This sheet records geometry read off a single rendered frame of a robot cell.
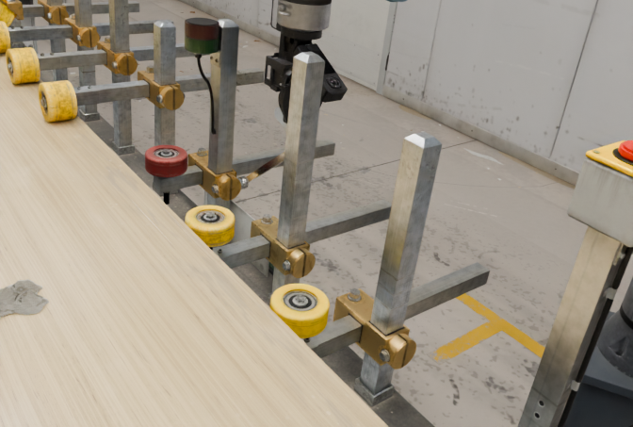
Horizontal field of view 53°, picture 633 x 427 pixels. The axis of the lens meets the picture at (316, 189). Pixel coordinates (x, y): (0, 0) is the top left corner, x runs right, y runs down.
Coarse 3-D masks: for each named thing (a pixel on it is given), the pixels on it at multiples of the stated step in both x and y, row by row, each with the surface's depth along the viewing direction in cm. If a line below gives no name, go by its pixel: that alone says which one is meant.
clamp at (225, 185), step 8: (192, 160) 130; (200, 160) 129; (200, 168) 128; (208, 168) 127; (208, 176) 126; (216, 176) 124; (224, 176) 124; (232, 176) 125; (200, 184) 130; (208, 184) 127; (216, 184) 124; (224, 184) 123; (232, 184) 125; (240, 184) 126; (208, 192) 127; (216, 192) 124; (224, 192) 124; (232, 192) 125
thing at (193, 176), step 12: (324, 144) 146; (240, 156) 135; (252, 156) 136; (264, 156) 136; (192, 168) 128; (240, 168) 133; (252, 168) 135; (156, 180) 124; (168, 180) 123; (180, 180) 125; (192, 180) 127; (168, 192) 126
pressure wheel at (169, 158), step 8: (152, 152) 122; (160, 152) 123; (168, 152) 122; (176, 152) 124; (184, 152) 123; (152, 160) 119; (160, 160) 119; (168, 160) 119; (176, 160) 120; (184, 160) 121; (152, 168) 120; (160, 168) 119; (168, 168) 120; (176, 168) 120; (184, 168) 122; (160, 176) 120; (168, 176) 120; (168, 200) 127
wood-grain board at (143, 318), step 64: (0, 64) 159; (0, 128) 125; (64, 128) 129; (0, 192) 104; (64, 192) 106; (128, 192) 108; (0, 256) 88; (64, 256) 90; (128, 256) 92; (192, 256) 93; (0, 320) 77; (64, 320) 78; (128, 320) 80; (192, 320) 81; (256, 320) 82; (0, 384) 68; (64, 384) 69; (128, 384) 70; (192, 384) 71; (256, 384) 72; (320, 384) 73
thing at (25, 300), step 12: (0, 288) 79; (12, 288) 81; (24, 288) 82; (36, 288) 82; (0, 300) 79; (12, 300) 79; (24, 300) 79; (36, 300) 80; (0, 312) 77; (12, 312) 78; (24, 312) 78; (36, 312) 79
